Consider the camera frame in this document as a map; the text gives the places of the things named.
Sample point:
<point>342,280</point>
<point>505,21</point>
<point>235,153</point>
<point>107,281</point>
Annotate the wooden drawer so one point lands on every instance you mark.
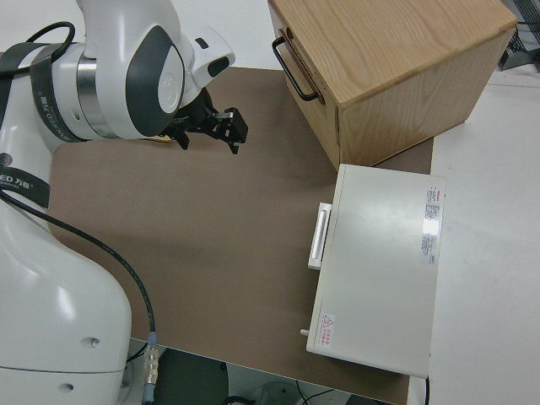
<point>291,50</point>
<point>320,131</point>

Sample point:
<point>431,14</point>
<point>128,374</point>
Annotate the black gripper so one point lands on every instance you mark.
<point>198,116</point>

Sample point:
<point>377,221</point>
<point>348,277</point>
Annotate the wooden lower drawer front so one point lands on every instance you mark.
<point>320,131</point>

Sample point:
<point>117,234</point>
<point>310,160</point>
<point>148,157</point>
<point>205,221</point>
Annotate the white toaster oven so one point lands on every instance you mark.
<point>379,266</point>

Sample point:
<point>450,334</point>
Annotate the brown table mat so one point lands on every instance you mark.
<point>219,236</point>

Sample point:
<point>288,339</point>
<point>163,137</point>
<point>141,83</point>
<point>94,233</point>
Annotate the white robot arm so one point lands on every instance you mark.
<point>55,295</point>

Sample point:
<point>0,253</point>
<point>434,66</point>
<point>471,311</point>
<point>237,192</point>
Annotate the light wooden cabinet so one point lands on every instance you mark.
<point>392,63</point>

